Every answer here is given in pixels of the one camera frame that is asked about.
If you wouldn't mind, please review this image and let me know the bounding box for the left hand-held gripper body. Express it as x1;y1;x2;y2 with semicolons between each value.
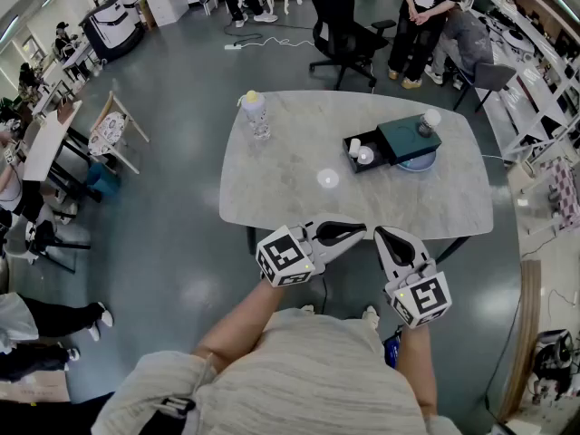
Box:
256;222;328;289

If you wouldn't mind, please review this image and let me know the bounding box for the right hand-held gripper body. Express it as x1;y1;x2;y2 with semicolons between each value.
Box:
384;260;454;331

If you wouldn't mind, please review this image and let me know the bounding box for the black drawer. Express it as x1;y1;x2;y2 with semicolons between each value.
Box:
342;128;401;175

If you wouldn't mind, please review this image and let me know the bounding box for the person's left forearm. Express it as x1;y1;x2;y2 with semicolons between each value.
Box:
191;278;294;373

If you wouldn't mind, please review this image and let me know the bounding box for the person's right forearm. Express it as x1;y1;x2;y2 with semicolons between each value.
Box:
398;322;439;419

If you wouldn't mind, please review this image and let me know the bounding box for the dark green box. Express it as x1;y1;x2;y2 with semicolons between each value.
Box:
376;114;443;168

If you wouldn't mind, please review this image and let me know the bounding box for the person's right shoe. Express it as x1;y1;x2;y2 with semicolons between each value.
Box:
361;304;382;331

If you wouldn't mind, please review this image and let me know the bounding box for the blue bag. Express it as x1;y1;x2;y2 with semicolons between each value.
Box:
382;325;405;370

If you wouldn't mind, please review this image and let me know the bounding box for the light blue plate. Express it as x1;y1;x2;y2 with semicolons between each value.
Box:
395;149;440;173

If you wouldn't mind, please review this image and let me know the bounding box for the wooden plank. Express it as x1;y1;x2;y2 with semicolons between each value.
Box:
497;258;544;421

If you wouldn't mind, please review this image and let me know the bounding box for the person's beige shirt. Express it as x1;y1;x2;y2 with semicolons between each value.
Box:
90;306;463;435

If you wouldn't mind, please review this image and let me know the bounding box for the glass jar with white lid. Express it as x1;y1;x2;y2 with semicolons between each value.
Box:
416;108;442;140

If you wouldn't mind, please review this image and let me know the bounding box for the clear bottle with yellow lid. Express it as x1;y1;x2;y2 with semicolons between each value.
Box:
235;89;274;142

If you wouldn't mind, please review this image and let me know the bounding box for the black and grey equipment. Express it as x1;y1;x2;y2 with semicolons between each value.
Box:
530;328;575;401

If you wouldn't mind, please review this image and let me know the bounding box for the pink checkered cloth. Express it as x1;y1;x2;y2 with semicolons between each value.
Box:
548;158;580;230

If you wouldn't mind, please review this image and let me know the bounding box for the grey chair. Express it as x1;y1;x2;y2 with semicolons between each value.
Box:
452;61;518;113

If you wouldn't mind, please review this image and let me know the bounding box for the black office chair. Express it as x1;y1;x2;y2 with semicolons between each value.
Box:
304;0;398;92

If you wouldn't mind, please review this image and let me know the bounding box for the teal bin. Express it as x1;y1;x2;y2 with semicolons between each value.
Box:
84;160;121;198

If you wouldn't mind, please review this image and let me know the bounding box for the wooden chair with patterned cushion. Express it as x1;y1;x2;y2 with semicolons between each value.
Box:
87;90;151;176

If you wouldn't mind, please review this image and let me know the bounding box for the white shelf rack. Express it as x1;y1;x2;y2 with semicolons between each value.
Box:
469;0;580;165

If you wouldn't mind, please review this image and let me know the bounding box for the white desk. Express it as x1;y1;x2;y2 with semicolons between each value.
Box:
21;100;94;203

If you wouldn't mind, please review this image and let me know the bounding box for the cardboard box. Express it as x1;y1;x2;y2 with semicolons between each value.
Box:
0;368;73;403

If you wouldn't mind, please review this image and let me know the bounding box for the black strap buckle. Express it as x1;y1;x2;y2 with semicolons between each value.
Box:
151;395;198;421

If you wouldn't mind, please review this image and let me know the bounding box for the white cable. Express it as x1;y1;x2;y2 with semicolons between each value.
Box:
239;35;317;50

